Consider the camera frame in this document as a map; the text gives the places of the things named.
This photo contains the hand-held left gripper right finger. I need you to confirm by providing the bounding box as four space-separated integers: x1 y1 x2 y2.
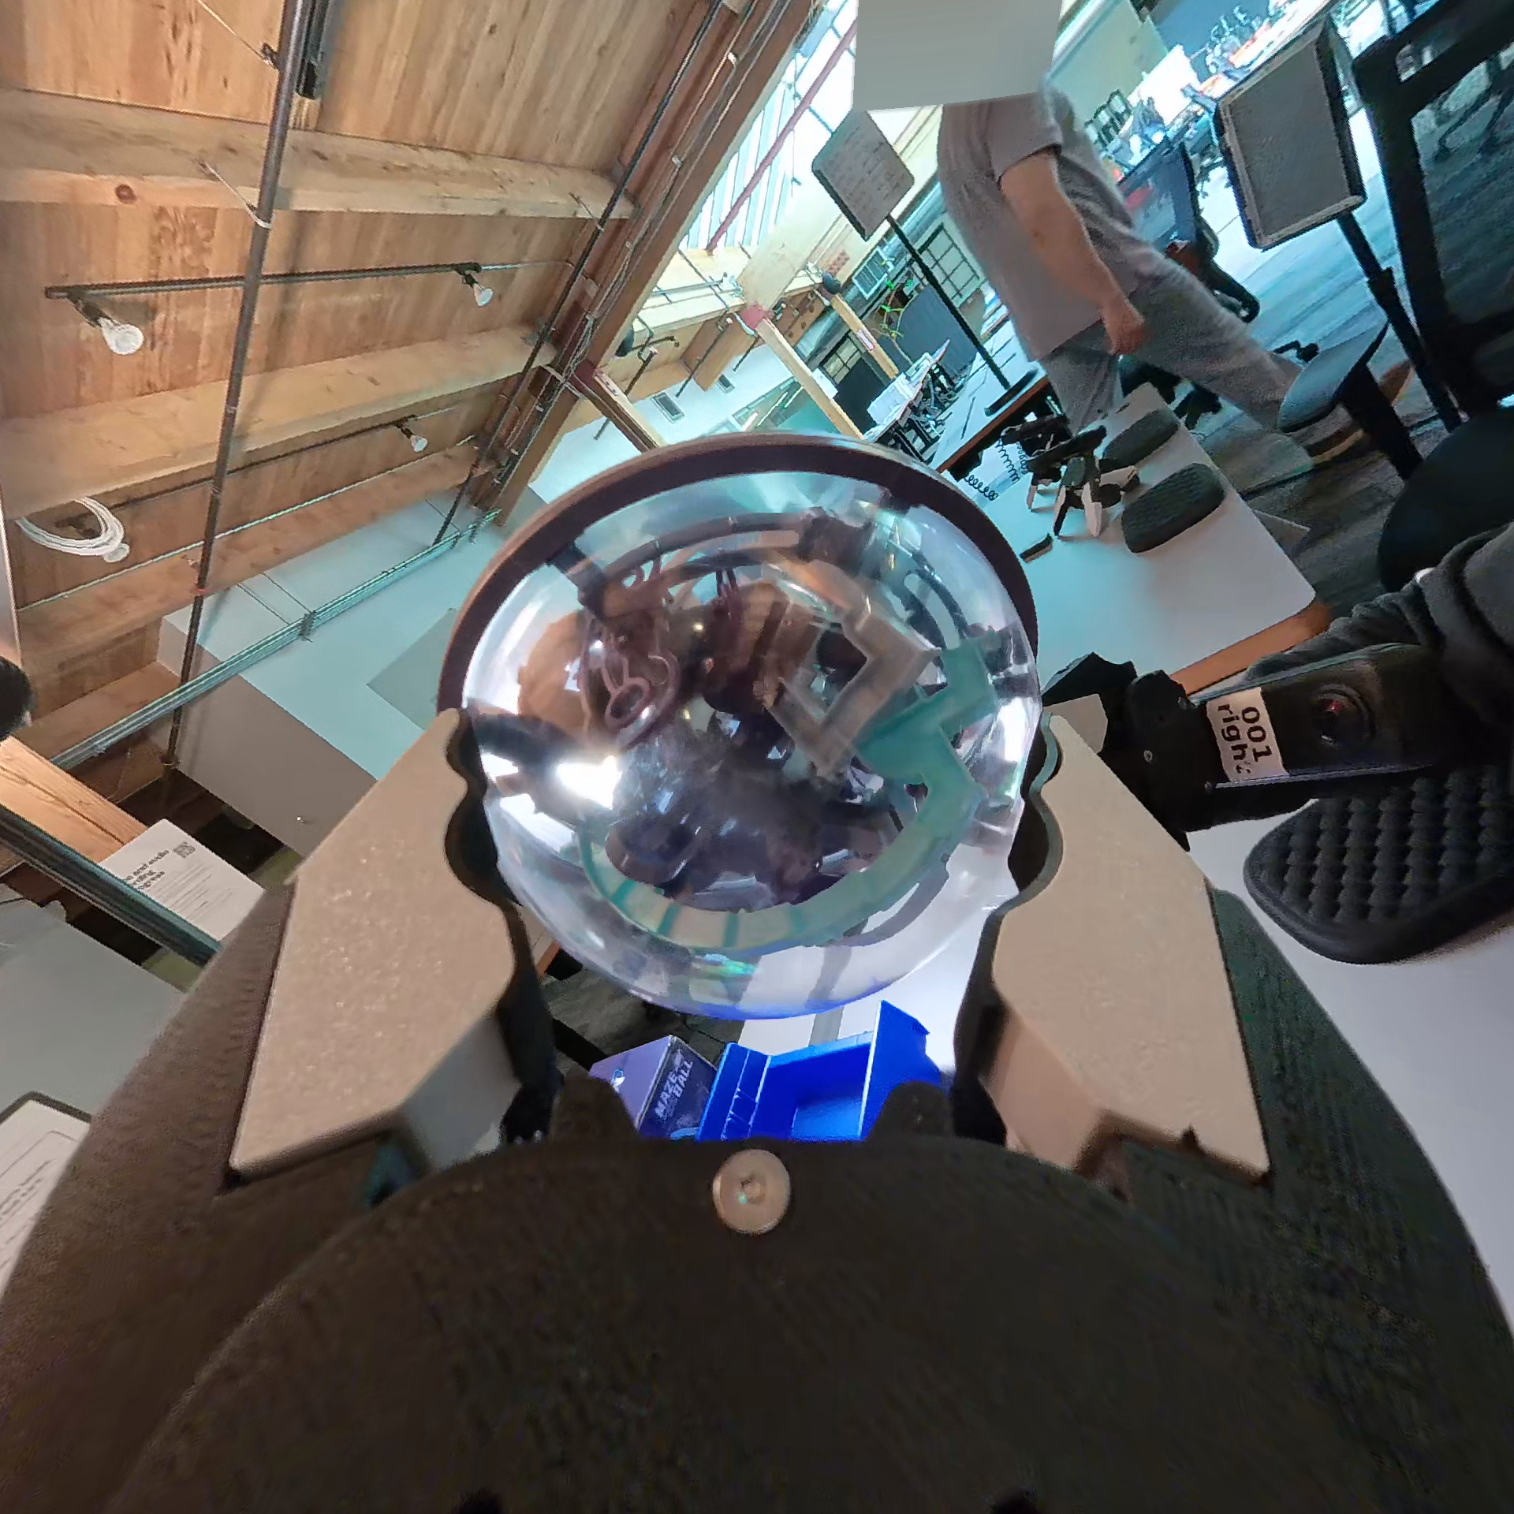
961 715 1272 1184

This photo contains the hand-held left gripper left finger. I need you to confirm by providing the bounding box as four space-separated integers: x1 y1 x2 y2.
227 709 538 1178

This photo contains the clear maze ball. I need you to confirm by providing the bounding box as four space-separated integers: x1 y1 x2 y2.
437 435 1044 1022

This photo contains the person's right forearm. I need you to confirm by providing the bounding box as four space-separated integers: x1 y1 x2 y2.
1252 525 1514 771

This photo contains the dark maze ball box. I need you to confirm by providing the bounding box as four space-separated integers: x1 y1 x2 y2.
588 1035 717 1140

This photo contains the black textured wrist pad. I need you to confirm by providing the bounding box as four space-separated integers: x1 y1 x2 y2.
1243 763 1514 966

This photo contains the white paper notice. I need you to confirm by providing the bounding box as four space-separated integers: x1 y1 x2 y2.
100 819 264 948

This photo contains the orange-edged desk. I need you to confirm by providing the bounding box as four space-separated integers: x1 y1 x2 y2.
934 356 1324 699

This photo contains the black armrest pad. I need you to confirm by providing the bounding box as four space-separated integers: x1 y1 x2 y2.
1096 408 1179 471
1121 464 1227 554

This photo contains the blue plastic bin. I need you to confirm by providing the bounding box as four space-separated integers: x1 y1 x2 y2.
696 999 947 1143

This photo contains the small dark toy robot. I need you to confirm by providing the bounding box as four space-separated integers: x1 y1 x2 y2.
1023 425 1138 539

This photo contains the framed white paper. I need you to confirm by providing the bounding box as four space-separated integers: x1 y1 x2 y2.
0 1093 94 1290

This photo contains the grey mesh office chair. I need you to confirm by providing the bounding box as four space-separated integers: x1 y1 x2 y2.
1216 18 1420 475

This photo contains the white cable bundle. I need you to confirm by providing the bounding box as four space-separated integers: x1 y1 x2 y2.
11 498 130 564

